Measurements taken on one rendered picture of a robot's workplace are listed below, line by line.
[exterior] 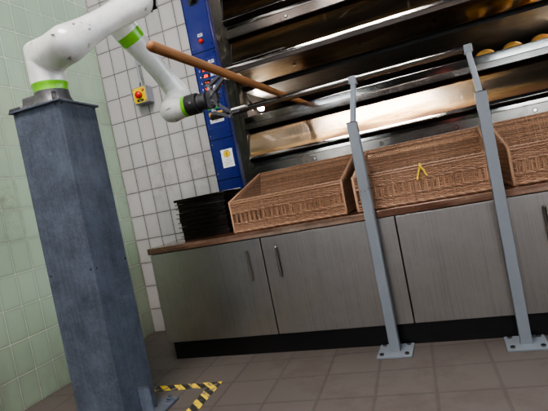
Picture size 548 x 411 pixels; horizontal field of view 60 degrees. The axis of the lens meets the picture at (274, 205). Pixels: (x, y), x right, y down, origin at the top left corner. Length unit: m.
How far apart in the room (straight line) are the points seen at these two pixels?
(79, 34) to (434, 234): 1.49
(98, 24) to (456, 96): 1.63
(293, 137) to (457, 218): 1.06
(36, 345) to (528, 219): 2.20
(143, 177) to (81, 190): 1.31
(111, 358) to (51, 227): 0.51
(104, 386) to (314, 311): 0.89
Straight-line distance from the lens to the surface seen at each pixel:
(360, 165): 1.92
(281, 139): 2.64
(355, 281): 2.05
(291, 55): 2.52
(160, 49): 1.37
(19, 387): 2.53
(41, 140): 1.86
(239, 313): 2.26
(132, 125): 3.11
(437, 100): 2.51
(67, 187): 1.79
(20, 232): 2.56
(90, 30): 1.88
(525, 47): 2.56
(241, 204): 2.20
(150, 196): 3.05
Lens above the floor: 0.75
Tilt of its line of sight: 2 degrees down
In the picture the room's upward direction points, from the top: 11 degrees counter-clockwise
